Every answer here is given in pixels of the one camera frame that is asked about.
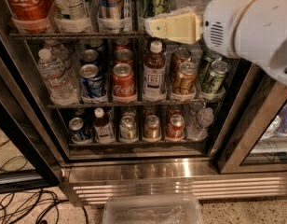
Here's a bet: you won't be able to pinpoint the tea bottle bottom shelf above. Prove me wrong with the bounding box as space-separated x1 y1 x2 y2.
93 107 115 144

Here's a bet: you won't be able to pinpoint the green LaCroix can rear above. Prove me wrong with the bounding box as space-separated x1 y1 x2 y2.
198 49 222 82

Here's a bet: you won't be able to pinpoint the orange LaCroix can front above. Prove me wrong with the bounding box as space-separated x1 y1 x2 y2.
171 62 198 101

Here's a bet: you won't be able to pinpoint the orange lacroix can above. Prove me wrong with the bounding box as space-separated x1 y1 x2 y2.
169 48 191 81
171 62 198 101

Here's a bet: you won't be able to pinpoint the open glass fridge door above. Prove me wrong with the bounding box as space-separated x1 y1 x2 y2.
0 38 62 194

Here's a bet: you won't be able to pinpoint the red coke can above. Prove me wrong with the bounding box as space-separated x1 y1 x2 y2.
112 63 137 103
115 49 134 67

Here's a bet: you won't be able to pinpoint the water bottle bottom shelf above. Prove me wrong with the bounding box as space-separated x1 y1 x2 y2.
187 107 213 141

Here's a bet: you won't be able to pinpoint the middle wire shelf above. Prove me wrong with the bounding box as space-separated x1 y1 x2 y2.
48 99 222 109

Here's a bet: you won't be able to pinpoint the water bottle middle shelf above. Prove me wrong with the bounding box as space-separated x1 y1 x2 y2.
38 49 79 105

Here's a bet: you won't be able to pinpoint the closed right fridge door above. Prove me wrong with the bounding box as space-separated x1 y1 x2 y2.
215 63 287 174

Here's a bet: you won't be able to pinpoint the blue pepsi can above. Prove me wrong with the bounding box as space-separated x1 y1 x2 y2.
79 64 107 104
69 118 91 144
80 49 99 65

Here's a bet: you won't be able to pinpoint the blue Pepsi can front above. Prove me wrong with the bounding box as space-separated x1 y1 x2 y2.
79 64 107 104

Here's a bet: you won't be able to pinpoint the orange can bottom shelf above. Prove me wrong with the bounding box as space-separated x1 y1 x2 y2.
143 115 160 139

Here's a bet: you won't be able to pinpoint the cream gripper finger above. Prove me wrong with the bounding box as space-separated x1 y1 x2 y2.
144 7 202 45

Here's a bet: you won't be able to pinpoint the white-green can top shelf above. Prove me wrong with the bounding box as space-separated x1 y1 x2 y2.
54 0 91 34

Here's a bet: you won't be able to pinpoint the white-green can bottom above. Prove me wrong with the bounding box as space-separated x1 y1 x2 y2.
119 116 138 143

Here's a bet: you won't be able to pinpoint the orange LaCroix can rear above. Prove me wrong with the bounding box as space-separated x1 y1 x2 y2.
169 48 191 81

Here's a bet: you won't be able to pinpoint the top wire shelf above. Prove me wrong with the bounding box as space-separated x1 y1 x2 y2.
8 30 148 40

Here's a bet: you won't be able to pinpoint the wire shelf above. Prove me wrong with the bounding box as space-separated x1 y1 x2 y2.
8 30 148 40
48 99 222 109

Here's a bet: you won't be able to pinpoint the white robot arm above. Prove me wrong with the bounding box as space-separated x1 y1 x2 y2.
144 0 287 86

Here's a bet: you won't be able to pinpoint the red Coca-Cola can top shelf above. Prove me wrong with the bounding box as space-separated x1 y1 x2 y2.
7 0 53 33

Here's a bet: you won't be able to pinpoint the red Coke can front middle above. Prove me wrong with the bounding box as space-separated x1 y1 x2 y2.
112 63 137 103

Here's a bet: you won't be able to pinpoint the blue Red Bull can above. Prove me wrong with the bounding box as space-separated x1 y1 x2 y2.
97 0 131 34

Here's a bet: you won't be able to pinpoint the steel fridge base grille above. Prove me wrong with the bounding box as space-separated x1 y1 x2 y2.
61 159 287 206

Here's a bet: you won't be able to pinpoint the blue Pepsi can bottom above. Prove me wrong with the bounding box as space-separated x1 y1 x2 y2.
69 118 91 144

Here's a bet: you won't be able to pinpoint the clear plastic bin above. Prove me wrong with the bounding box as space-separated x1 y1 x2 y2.
102 194 204 224

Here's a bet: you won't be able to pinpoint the green LaCroix can front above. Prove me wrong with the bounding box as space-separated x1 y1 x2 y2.
200 61 229 100

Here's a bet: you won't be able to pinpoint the brown tea bottle middle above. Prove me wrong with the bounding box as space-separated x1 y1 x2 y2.
143 40 166 101

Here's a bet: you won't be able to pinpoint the black floor cables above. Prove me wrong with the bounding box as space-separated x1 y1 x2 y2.
0 138 89 224

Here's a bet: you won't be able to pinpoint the red can bottom shelf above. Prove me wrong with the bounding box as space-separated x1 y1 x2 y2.
166 114 185 139

